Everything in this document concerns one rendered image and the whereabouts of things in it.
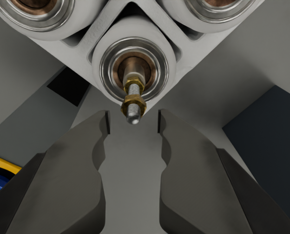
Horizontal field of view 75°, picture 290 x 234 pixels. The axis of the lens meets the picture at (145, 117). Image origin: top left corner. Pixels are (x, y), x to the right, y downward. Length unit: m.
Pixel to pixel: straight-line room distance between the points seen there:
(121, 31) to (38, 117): 0.16
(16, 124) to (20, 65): 0.29
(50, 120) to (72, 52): 0.10
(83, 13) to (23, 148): 0.16
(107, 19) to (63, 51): 0.07
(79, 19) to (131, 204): 0.72
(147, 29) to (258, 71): 0.40
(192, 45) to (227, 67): 0.25
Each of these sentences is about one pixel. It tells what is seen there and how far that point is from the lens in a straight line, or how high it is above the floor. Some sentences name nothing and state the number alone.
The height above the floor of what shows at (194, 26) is 0.25.
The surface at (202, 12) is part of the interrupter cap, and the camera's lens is 0.21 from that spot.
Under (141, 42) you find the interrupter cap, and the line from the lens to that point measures 0.20.
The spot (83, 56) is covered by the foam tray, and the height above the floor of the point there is 0.18.
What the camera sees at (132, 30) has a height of 0.25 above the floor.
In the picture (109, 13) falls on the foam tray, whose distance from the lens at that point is 0.27.
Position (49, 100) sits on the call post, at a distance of 0.33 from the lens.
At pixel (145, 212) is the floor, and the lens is 0.88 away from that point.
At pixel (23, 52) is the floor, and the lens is 0.53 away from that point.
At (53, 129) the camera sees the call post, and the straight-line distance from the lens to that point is 0.29.
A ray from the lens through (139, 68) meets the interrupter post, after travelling 0.20.
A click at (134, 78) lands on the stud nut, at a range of 0.17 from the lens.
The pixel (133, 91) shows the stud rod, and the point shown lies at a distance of 0.16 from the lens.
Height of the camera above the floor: 0.45
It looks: 58 degrees down
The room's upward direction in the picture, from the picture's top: 176 degrees clockwise
